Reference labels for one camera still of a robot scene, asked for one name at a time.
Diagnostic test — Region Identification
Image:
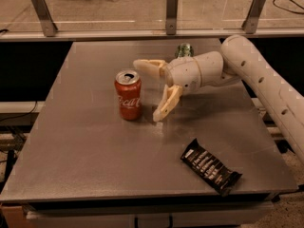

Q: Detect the right metal bracket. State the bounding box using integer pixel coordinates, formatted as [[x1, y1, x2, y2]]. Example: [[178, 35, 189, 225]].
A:
[[241, 0, 266, 34]]

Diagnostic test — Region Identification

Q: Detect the red coke can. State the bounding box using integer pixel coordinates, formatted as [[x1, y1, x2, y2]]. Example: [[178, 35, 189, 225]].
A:
[[115, 69, 143, 121]]

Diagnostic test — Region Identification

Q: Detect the metal bracket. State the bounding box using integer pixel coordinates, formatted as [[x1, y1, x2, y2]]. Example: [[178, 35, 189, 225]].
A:
[[165, 0, 179, 35], [241, 0, 266, 34], [30, 0, 58, 37]]

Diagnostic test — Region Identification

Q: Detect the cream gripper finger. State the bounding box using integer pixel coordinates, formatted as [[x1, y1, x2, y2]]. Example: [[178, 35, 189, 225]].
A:
[[133, 59, 167, 79], [153, 85, 182, 122]]

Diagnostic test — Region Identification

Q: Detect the green soda can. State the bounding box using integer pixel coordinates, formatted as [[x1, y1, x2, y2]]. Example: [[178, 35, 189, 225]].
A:
[[175, 43, 194, 58]]

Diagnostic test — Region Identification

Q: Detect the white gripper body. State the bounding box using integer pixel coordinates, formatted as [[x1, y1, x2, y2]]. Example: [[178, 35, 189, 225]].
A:
[[164, 57, 201, 95]]

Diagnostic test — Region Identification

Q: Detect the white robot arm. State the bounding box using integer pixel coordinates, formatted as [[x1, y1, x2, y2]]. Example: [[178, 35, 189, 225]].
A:
[[133, 35, 304, 162]]

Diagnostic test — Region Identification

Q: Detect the metal rail bar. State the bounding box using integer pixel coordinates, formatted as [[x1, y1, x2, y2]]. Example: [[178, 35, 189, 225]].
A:
[[0, 28, 304, 42]]

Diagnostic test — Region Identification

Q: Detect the left metal bracket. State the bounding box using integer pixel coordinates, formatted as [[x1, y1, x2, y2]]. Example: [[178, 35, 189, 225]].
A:
[[30, 0, 58, 37]]

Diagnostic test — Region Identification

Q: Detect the middle metal bracket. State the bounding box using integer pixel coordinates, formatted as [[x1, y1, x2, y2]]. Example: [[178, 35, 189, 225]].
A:
[[165, 0, 179, 35]]

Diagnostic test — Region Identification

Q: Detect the black snack bar wrapper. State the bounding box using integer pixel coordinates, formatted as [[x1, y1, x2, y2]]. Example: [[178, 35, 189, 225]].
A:
[[180, 139, 241, 197]]

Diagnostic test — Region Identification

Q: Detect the black cable at left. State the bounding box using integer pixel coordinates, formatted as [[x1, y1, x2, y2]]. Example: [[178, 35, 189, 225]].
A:
[[0, 101, 38, 124]]

